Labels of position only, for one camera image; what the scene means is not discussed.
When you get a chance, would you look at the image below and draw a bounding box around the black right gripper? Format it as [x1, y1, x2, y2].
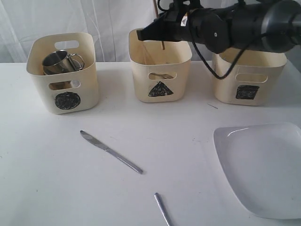
[136, 0, 230, 53]

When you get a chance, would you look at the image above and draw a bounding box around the wooden chopstick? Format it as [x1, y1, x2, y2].
[153, 0, 165, 50]
[141, 43, 154, 65]

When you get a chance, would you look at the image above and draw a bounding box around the small steel fork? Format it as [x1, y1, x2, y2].
[152, 73, 174, 79]

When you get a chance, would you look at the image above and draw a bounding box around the stainless steel mug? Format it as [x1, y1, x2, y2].
[42, 49, 85, 74]

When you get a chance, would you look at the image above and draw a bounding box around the stainless steel bowl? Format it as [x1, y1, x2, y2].
[43, 67, 57, 75]

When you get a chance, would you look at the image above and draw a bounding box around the steel table knife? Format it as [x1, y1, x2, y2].
[80, 130, 143, 175]

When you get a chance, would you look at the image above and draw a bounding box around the steel utensil handle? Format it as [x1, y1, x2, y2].
[154, 193, 172, 226]

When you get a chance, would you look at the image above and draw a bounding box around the white square ceramic plate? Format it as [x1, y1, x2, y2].
[213, 122, 301, 219]

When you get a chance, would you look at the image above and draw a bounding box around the white ceramic bowl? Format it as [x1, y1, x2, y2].
[70, 80, 80, 88]

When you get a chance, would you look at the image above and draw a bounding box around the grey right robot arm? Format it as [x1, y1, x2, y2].
[136, 0, 301, 54]

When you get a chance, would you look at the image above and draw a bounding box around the white backdrop curtain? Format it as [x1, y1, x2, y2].
[0, 0, 301, 64]

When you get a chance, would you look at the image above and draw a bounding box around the cream bin with triangle mark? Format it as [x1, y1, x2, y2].
[128, 30, 192, 103]

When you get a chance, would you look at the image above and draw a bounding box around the cream bin with circle mark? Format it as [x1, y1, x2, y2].
[26, 32, 99, 114]

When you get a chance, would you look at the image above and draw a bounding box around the cream bin with square mark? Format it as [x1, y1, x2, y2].
[213, 50, 287, 106]

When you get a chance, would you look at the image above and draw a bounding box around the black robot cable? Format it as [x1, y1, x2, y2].
[157, 0, 266, 80]

